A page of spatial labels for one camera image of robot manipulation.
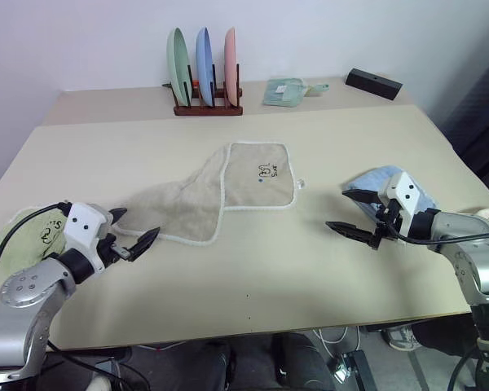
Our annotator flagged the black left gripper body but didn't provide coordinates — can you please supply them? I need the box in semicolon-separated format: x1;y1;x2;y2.
95;230;134;268

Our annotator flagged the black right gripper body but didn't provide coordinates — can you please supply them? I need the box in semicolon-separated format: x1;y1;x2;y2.
370;199;403;251

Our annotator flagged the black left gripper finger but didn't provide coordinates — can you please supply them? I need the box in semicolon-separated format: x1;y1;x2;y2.
108;207;129;227
126;226;161;262

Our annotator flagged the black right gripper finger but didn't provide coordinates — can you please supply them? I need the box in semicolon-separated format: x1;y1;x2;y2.
341;189;382;205
324;221;377;245

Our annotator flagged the light blue cloth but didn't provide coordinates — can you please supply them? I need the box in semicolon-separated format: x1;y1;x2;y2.
341;165;439;217

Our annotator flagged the green cloth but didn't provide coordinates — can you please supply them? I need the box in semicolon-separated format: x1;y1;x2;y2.
0;206;73;283

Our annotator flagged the beige towel with white trim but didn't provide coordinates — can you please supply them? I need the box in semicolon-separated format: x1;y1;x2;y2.
113;141;306;247

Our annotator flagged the black rectangular box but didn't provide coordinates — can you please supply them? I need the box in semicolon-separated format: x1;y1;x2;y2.
345;68;404;102

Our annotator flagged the grey sneaker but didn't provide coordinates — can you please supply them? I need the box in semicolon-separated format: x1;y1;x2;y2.
381;323;419;353

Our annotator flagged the green folded cloth pack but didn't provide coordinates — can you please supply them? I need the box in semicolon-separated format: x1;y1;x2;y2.
262;77;311;109

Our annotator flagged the black foot pedal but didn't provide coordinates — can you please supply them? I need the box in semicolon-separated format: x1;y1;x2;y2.
329;349;378;391

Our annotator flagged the dark wooden plate rack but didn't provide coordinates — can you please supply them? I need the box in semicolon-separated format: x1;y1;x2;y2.
161;63;245;117

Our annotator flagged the dark rounded shape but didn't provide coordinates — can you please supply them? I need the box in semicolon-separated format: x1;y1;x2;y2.
174;339;234;391
273;332;337;391

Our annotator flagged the green plate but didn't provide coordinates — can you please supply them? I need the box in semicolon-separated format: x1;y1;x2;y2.
165;27;193;108

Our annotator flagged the blue plate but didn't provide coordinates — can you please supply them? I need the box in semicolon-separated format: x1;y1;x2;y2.
195;27;215;107

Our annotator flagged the pink plate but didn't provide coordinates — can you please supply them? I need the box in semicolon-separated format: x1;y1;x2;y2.
223;27;239;108

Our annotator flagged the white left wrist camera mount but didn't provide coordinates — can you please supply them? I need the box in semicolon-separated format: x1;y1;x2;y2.
63;202;113;272

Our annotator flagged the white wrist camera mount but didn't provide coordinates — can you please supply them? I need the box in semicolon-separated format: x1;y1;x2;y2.
63;202;113;272
381;170;429;238

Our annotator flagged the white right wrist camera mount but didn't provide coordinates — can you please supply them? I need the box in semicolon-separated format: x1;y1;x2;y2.
381;170;429;238

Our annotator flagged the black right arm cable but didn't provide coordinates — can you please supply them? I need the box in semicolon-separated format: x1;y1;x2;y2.
385;231;489;247

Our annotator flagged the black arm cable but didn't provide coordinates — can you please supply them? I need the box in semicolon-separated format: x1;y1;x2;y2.
0;202;73;314
385;231;489;247

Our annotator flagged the white cable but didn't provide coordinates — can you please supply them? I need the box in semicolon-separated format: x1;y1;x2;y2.
312;325;352;360

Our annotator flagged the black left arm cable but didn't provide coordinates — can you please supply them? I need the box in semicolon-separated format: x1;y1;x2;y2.
0;202;73;314

